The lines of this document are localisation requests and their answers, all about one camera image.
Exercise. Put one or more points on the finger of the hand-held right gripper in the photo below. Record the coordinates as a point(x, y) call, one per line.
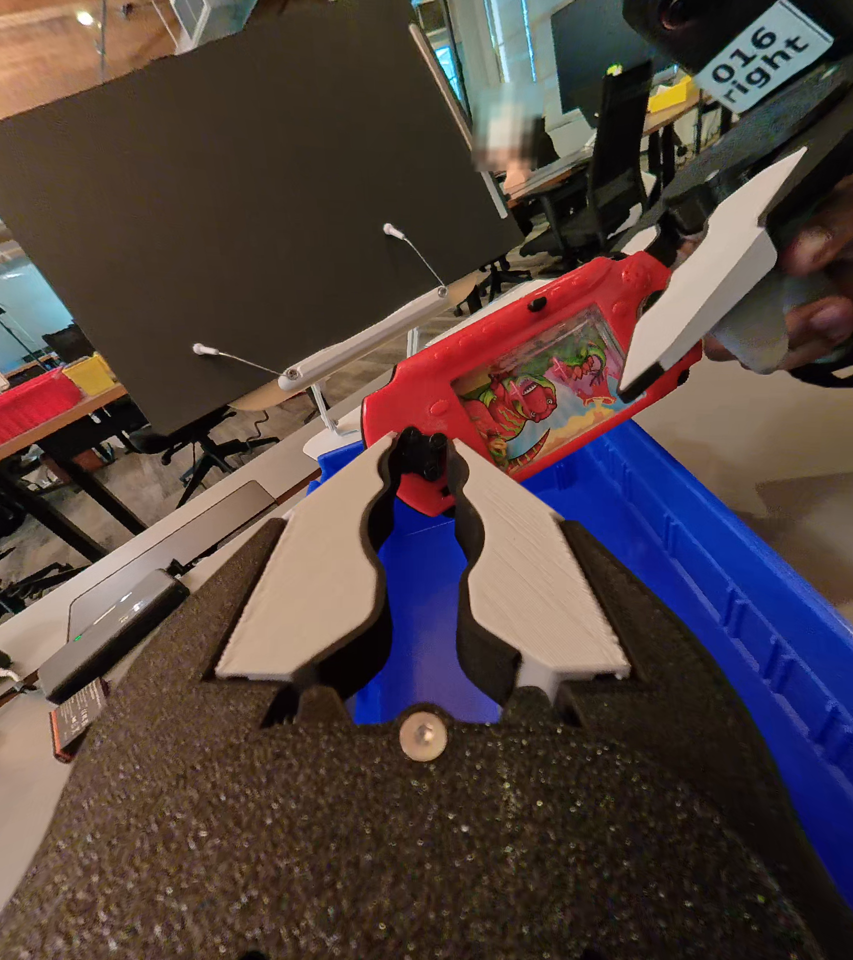
point(696, 300)

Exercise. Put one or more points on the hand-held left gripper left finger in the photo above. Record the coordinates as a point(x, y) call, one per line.
point(306, 592)

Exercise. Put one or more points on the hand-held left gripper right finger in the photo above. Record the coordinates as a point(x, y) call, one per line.
point(539, 592)

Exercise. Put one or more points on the blue plastic bin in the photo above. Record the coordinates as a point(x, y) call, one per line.
point(734, 562)

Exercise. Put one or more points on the red handheld game toy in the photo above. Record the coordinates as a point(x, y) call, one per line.
point(434, 405)

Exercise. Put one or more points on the dark desk flap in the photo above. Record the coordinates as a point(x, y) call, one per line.
point(194, 525)

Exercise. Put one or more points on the yellow plastic bin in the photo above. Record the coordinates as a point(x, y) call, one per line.
point(89, 375)
point(670, 94)

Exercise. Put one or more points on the black office chair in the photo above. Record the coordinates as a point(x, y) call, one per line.
point(201, 442)
point(614, 165)

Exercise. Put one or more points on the black flat power hub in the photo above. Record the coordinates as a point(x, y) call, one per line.
point(111, 637)

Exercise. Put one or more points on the large black monitor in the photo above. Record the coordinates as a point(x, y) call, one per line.
point(591, 45)

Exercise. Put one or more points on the black red battery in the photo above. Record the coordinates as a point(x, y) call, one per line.
point(78, 720)

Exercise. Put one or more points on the white laptop stand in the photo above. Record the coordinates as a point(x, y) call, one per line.
point(366, 337)

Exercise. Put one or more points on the wooden workbench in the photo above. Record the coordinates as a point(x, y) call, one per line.
point(59, 427)

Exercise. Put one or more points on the red plastic bin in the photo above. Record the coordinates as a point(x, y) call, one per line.
point(21, 409)

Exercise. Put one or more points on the large black board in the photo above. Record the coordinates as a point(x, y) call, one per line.
point(209, 187)

